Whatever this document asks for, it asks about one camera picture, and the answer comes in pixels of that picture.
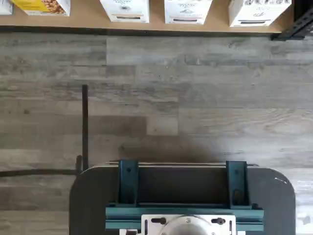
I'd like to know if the teal metal bracket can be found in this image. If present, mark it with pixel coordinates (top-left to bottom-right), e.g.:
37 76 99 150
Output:
118 160 139 208
226 160 250 209

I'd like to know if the white pantry box pink strip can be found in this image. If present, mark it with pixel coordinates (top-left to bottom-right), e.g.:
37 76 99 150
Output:
164 0 213 24

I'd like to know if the thin metal rod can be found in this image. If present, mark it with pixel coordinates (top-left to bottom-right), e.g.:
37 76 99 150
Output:
106 160 259 169

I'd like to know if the purely elizabeth yellow white box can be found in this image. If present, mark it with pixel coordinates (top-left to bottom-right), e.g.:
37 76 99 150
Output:
11 0 71 17

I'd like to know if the black floor cable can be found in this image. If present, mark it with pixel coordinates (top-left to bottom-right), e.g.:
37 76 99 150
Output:
0 84 89 177

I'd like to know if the white pantry box green strip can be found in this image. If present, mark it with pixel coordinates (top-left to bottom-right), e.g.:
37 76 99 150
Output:
228 0 293 27

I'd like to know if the white pantry box yellow strip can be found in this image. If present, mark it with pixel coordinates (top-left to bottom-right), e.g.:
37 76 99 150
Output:
99 0 150 24

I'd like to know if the blue Flax Plus oatmeal box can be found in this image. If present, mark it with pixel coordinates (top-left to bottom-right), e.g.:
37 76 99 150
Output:
0 0 13 15

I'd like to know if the black cart platform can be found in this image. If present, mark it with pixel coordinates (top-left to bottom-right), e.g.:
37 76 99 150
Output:
69 165 296 235

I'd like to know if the teal metal rail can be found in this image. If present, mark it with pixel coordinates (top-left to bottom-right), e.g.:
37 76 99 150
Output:
105 202 265 233

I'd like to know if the wooden shelf board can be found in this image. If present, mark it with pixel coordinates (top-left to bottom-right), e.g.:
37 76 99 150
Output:
0 0 294 32

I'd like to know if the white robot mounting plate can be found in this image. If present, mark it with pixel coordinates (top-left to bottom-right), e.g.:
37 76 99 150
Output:
141 214 237 235

